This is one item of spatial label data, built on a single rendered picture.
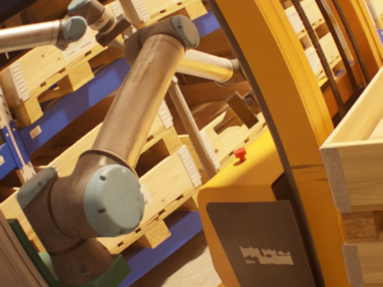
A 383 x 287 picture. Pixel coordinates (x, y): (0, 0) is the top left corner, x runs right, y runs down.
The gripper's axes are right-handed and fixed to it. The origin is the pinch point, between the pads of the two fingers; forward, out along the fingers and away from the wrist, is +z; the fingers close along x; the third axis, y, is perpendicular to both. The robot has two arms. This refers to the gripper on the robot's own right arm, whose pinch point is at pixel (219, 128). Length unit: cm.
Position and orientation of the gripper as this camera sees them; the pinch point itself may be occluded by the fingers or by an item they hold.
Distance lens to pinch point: 234.2
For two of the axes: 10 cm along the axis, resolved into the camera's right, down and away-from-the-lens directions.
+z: -7.7, 6.0, 2.3
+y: 0.2, -3.3, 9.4
